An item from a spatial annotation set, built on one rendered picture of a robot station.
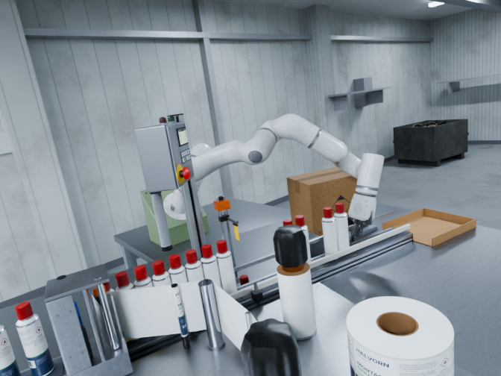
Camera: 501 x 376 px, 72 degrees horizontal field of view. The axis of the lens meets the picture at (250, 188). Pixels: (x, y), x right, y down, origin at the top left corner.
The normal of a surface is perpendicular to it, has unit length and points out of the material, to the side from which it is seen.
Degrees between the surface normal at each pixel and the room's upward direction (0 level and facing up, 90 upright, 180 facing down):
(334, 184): 90
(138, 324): 90
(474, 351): 0
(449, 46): 90
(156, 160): 90
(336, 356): 0
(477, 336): 0
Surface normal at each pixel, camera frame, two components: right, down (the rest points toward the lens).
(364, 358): -0.82, 0.24
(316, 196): 0.33, 0.18
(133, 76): 0.63, 0.09
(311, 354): -0.14, -0.96
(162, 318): -0.02, 0.23
